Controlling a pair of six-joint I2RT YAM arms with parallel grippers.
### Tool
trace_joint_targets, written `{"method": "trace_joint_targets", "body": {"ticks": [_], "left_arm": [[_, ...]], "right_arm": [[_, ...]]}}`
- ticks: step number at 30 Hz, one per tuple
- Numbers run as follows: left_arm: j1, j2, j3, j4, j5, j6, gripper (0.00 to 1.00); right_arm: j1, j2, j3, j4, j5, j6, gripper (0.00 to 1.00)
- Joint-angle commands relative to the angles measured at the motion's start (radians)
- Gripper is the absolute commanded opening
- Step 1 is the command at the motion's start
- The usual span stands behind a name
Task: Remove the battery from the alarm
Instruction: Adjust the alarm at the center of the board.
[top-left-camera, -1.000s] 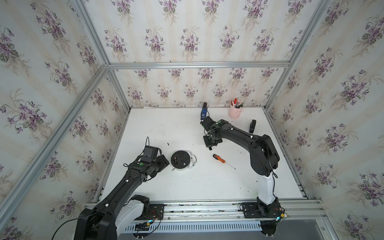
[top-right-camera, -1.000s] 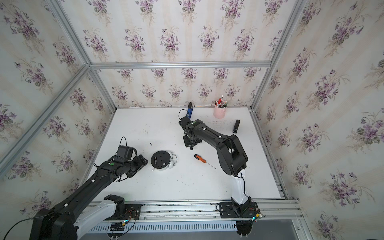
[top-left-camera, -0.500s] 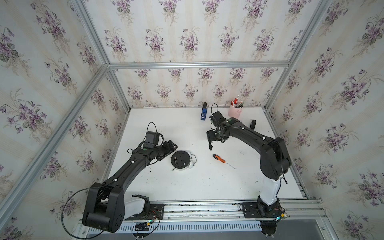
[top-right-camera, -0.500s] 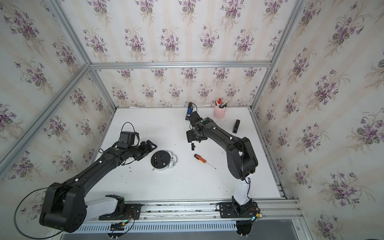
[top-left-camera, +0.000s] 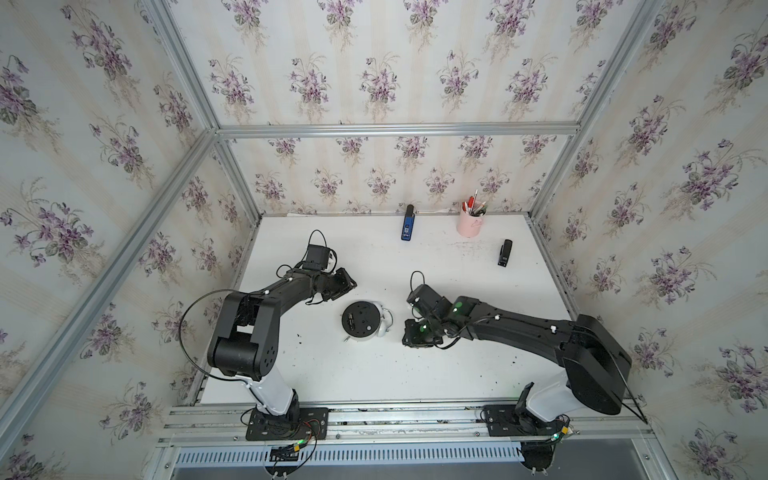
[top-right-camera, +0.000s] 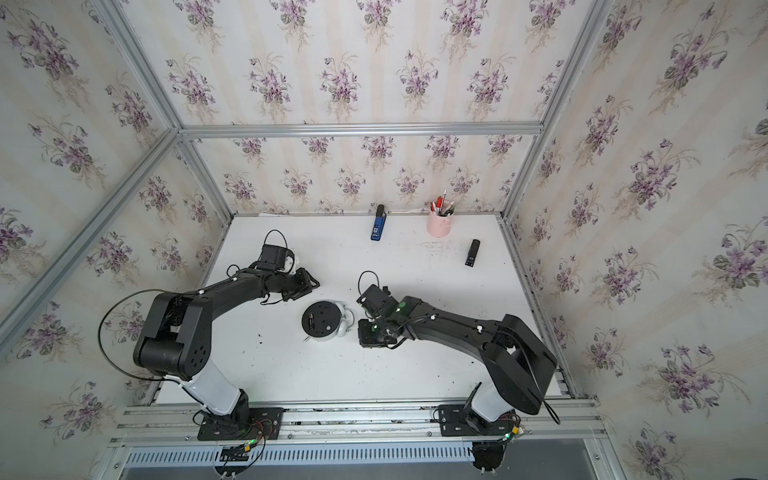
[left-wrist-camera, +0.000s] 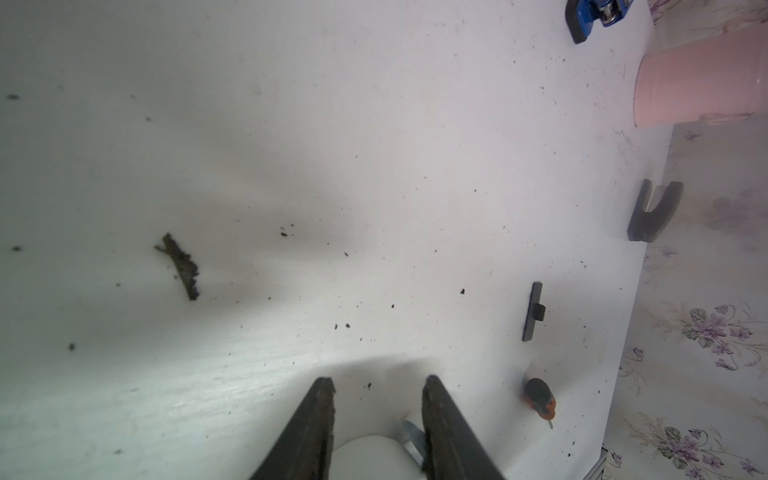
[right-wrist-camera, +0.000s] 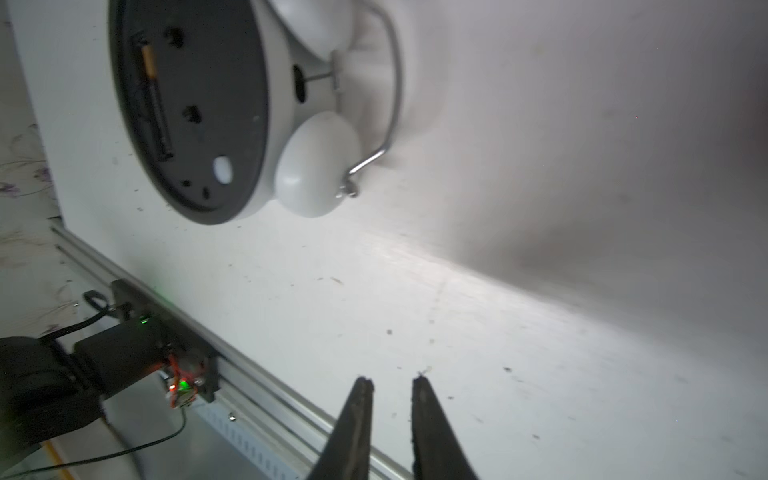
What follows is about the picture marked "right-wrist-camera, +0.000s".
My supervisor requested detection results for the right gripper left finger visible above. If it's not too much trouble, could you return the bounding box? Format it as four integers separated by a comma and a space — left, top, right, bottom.
307, 377, 374, 480

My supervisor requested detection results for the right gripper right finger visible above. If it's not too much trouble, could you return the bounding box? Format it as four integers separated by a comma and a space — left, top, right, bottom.
411, 376, 477, 480

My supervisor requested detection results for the white twin bell alarm clock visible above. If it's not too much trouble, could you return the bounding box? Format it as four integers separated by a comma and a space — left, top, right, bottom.
108, 1, 404, 225

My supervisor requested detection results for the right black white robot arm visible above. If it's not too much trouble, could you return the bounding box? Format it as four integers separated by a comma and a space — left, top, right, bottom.
1, 317, 477, 479

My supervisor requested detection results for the aluminium mounting rail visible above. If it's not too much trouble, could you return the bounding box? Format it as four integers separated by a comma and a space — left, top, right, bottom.
50, 218, 411, 479

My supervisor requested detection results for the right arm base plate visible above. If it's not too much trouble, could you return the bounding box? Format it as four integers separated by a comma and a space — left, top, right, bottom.
111, 279, 220, 406

